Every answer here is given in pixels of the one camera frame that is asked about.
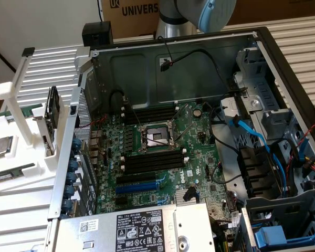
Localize green RAM stick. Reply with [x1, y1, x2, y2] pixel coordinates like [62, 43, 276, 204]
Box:
[0, 103, 44, 123]
[0, 163, 36, 186]

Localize black RAM slot bank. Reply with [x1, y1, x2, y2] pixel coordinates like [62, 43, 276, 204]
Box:
[120, 148, 190, 175]
[120, 102, 181, 126]

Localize socket locking lever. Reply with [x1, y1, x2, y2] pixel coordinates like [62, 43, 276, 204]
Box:
[170, 108, 194, 148]

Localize green Dell motherboard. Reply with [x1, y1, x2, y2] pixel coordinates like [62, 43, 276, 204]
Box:
[90, 102, 238, 218]

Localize black PCIe expansion slot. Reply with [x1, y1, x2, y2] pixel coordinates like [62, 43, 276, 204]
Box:
[116, 172, 157, 185]

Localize blue PCIe expansion slot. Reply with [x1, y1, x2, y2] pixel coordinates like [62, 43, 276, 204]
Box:
[115, 181, 160, 195]

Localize silver chipset heatsink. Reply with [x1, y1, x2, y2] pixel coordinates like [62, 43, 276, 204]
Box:
[175, 189, 198, 206]

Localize silver power supply unit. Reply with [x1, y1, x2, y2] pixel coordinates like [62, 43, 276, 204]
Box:
[50, 204, 216, 252]

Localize black hard disk drive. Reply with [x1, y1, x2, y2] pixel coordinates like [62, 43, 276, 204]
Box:
[44, 86, 61, 130]

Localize brown Universal Robots cardboard box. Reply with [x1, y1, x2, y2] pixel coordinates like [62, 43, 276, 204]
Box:
[99, 0, 162, 39]

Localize open black PC case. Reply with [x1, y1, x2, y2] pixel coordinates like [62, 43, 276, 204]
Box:
[47, 26, 315, 252]

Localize white plastic parts rack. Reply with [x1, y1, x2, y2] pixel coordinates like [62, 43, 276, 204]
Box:
[0, 47, 78, 195]

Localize silver CPU chip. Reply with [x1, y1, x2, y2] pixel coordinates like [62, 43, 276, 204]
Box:
[0, 136, 14, 158]

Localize blue plastic drive bay latch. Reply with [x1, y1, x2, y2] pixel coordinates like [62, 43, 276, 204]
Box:
[253, 226, 315, 250]

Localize CPU socket with metal frame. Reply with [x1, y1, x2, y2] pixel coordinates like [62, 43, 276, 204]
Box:
[138, 120, 181, 153]

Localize black SATA power wire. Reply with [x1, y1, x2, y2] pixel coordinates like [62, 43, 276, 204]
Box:
[157, 36, 246, 92]

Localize blue SATA data wire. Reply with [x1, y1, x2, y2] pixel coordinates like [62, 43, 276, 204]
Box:
[227, 115, 292, 194]

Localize black box camera mount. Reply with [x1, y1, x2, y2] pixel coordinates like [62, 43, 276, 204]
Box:
[82, 21, 114, 49]

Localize red black twisted wire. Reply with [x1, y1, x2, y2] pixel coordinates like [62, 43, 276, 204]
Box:
[296, 117, 315, 148]

